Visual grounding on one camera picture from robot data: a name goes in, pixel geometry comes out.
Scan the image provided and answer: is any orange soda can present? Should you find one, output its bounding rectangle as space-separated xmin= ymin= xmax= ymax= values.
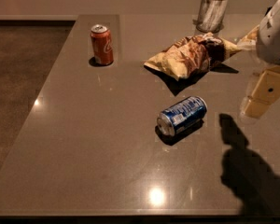
xmin=91 ymin=24 xmax=114 ymax=65

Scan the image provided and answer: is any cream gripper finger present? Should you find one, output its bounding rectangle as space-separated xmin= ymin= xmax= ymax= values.
xmin=241 ymin=97 xmax=270 ymax=119

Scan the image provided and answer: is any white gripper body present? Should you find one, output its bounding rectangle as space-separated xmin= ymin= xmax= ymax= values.
xmin=251 ymin=65 xmax=280 ymax=105

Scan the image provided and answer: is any blue pepsi can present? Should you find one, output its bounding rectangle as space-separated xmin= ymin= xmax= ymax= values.
xmin=157 ymin=96 xmax=207 ymax=137

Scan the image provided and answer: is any yellow brown chip bag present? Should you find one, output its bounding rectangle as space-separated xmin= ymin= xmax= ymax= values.
xmin=144 ymin=33 xmax=241 ymax=81

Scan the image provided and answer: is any metal mesh cup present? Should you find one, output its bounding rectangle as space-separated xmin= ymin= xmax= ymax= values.
xmin=196 ymin=0 xmax=229 ymax=33

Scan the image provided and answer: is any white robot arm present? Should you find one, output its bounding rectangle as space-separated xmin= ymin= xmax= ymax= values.
xmin=238 ymin=0 xmax=280 ymax=119

